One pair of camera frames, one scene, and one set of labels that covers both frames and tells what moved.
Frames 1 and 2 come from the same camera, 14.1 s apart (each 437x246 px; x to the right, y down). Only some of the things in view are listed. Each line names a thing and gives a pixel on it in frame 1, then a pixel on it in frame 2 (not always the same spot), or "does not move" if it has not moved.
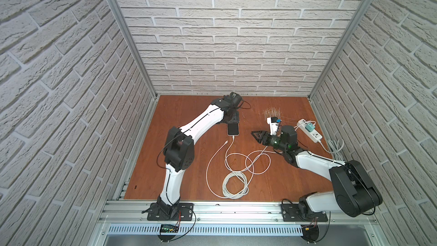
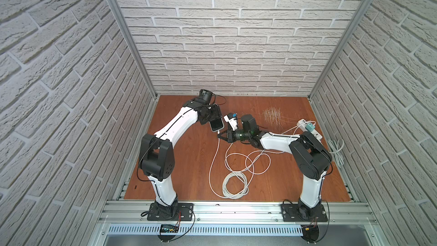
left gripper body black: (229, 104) to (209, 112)
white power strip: (314, 135) does not move
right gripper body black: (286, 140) to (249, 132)
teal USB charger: (309, 127) does not move
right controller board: (310, 232) does not move
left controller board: (169, 228) does not move
